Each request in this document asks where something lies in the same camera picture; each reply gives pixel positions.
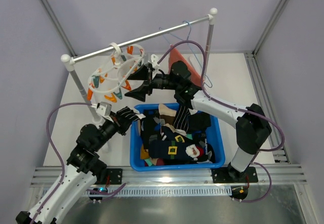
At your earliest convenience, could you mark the white oval clip hanger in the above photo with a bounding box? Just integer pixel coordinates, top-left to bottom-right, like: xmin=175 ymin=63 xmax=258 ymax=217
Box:
xmin=87 ymin=42 xmax=145 ymax=101

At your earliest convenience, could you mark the black white pinstripe sock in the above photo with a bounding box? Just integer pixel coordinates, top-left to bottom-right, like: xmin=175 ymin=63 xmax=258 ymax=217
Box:
xmin=173 ymin=105 xmax=197 ymax=132

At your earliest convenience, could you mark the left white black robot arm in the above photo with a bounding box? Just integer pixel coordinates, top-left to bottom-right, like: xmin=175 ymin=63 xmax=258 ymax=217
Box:
xmin=16 ymin=117 xmax=132 ymax=223

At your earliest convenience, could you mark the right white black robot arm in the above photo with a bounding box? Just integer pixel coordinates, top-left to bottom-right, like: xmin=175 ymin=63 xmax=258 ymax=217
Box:
xmin=126 ymin=61 xmax=272 ymax=182

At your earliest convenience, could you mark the orange bear towel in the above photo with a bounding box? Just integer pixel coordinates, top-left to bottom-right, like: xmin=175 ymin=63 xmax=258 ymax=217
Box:
xmin=168 ymin=44 xmax=203 ymax=83

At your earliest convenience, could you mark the beige brown sock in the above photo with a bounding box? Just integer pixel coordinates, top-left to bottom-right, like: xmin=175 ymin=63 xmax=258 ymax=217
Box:
xmin=158 ymin=104 xmax=177 ymax=126

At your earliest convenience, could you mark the blue plastic bin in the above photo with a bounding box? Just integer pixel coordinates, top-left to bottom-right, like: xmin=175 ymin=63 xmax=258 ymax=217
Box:
xmin=130 ymin=104 xmax=225 ymax=171

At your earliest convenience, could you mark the white clothes rack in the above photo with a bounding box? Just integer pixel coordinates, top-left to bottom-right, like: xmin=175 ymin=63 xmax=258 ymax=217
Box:
xmin=61 ymin=8 xmax=217 ymax=103

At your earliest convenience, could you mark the navy santa belt sock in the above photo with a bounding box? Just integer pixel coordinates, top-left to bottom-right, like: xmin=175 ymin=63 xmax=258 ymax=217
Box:
xmin=148 ymin=140 xmax=215 ymax=165

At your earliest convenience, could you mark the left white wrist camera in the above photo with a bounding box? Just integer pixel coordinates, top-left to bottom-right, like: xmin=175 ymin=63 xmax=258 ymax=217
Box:
xmin=91 ymin=102 xmax=113 ymax=122

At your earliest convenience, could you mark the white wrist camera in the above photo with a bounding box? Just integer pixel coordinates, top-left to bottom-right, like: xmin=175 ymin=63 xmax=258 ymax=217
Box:
xmin=91 ymin=102 xmax=113 ymax=122
xmin=148 ymin=54 xmax=159 ymax=70

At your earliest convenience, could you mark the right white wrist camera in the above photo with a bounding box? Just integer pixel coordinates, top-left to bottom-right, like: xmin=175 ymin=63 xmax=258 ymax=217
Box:
xmin=148 ymin=54 xmax=159 ymax=70

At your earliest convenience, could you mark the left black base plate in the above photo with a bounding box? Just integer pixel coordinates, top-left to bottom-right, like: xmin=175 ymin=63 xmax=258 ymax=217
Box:
xmin=98 ymin=168 xmax=123 ymax=185

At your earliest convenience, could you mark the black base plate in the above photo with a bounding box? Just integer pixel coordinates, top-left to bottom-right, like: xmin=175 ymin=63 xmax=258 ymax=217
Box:
xmin=98 ymin=168 xmax=123 ymax=185
xmin=211 ymin=166 xmax=259 ymax=184

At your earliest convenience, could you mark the blue wire hanger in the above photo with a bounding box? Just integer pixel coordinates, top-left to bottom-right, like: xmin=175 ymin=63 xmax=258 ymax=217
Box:
xmin=158 ymin=20 xmax=213 ymax=88

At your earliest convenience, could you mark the aluminium rail frame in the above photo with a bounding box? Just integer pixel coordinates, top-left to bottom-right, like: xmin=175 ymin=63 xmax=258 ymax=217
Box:
xmin=31 ymin=52 xmax=307 ymax=189

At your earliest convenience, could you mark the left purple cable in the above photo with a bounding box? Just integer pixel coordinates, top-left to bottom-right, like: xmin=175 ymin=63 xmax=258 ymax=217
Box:
xmin=27 ymin=102 xmax=127 ymax=224

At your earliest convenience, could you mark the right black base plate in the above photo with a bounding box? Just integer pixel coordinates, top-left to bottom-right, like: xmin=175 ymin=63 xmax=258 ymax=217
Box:
xmin=211 ymin=166 xmax=259 ymax=184

